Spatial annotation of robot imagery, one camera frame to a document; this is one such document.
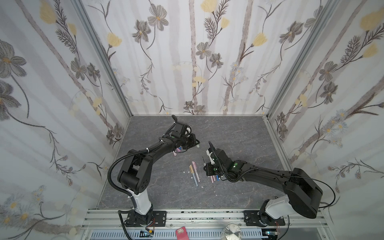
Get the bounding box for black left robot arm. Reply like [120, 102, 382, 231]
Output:
[107, 115, 200, 228]

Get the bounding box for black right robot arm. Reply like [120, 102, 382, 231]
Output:
[204, 143, 323, 228]

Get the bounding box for light pink capped pen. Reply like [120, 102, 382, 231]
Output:
[192, 161, 200, 182]

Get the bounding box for shiny metal round object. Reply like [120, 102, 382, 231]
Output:
[221, 224, 243, 240]

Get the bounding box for pink object at front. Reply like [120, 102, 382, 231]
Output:
[175, 227, 189, 240]

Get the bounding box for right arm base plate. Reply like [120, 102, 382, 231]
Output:
[243, 210, 286, 228]

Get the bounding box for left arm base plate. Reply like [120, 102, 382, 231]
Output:
[123, 210, 167, 228]

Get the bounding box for aluminium front rail frame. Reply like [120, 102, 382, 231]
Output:
[79, 209, 334, 240]

